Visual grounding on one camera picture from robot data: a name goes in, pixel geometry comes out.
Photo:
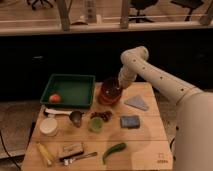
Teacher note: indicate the dark brown bowl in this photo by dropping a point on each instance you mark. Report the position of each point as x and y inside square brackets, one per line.
[111, 82]

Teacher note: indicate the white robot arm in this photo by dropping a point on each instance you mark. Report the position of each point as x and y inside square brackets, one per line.
[194, 134]

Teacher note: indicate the orange bowl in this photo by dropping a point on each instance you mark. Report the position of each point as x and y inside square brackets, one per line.
[109, 96]

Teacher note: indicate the dark grapes bunch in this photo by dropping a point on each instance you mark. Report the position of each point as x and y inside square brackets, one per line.
[105, 116]

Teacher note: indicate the green plastic tray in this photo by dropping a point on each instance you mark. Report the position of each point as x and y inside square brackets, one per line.
[76, 91]

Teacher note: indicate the grey triangular cloth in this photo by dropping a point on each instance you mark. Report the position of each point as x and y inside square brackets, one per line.
[137, 102]

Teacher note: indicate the green small cup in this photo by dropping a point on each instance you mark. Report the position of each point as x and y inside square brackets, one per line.
[95, 124]

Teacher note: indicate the blue sponge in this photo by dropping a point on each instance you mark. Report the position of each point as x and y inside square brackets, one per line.
[130, 122]

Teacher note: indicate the wooden table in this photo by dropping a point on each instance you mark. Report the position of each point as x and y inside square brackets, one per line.
[147, 146]

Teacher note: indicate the red apple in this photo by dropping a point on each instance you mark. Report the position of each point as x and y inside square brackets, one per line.
[55, 98]

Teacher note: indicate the green chili pepper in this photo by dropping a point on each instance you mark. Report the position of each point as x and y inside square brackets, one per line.
[116, 148]

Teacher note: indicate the white spatula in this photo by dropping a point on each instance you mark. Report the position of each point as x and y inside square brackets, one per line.
[54, 112]

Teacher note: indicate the clear plastic box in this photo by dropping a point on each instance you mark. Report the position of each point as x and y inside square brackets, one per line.
[73, 148]

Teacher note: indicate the silver fork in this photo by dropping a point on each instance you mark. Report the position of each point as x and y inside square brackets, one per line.
[66, 162]

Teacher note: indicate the white round container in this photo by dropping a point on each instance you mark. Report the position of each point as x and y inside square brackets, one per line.
[49, 127]

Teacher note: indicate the yellow corn cob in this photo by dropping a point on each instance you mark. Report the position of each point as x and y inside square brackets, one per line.
[45, 154]

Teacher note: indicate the black handled knife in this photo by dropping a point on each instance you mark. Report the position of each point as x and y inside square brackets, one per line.
[67, 156]

